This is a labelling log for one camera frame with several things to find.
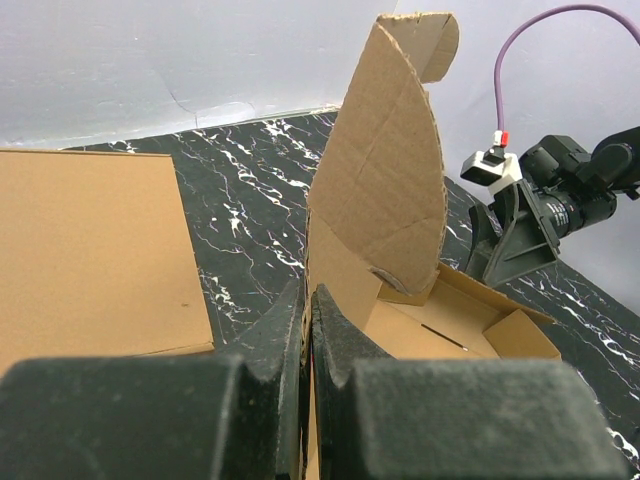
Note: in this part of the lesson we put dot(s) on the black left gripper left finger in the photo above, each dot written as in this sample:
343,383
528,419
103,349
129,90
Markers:
236,413

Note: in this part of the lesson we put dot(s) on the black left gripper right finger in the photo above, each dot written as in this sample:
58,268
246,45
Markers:
379,417

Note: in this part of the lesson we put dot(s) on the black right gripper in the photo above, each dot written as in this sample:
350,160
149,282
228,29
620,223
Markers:
527,242

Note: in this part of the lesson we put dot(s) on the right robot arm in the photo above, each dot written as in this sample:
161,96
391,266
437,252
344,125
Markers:
613,168

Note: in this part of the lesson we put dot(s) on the closed brown cardboard box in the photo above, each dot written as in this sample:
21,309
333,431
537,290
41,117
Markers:
96,258

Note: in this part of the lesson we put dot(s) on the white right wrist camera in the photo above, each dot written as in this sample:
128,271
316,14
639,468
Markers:
495,168

